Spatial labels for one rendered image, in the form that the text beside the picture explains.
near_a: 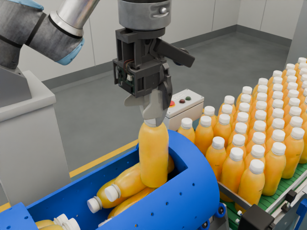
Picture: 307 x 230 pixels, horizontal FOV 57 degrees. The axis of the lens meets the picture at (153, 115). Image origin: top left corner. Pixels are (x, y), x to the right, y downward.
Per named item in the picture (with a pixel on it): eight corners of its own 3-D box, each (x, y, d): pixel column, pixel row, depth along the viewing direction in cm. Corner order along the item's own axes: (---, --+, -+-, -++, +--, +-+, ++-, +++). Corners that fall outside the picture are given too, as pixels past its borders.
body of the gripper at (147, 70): (113, 86, 56) (108, 25, 49) (147, 74, 60) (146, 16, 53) (137, 102, 51) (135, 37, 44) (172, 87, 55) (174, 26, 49)
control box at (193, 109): (152, 123, 119) (152, 103, 113) (185, 107, 129) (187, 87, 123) (168, 135, 112) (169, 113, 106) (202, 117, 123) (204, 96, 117)
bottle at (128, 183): (166, 147, 81) (111, 177, 71) (178, 168, 80) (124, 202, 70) (156, 153, 87) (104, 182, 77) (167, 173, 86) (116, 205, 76)
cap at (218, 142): (211, 140, 96) (212, 136, 95) (223, 141, 96) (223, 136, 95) (213, 148, 93) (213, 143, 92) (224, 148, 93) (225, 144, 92)
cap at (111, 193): (113, 183, 72) (107, 187, 72) (120, 197, 72) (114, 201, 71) (109, 185, 76) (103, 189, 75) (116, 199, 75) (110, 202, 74)
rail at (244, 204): (169, 153, 111) (169, 147, 109) (171, 152, 111) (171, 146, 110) (259, 220, 86) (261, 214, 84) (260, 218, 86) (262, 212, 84)
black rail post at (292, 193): (280, 209, 95) (286, 193, 91) (284, 204, 97) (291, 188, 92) (286, 213, 94) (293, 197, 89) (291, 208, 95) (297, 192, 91)
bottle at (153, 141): (154, 192, 69) (153, 133, 58) (134, 177, 73) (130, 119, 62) (173, 177, 73) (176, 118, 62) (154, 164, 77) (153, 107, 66)
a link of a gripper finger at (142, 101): (119, 116, 62) (121, 82, 56) (140, 107, 66) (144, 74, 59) (127, 124, 61) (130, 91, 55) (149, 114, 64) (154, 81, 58)
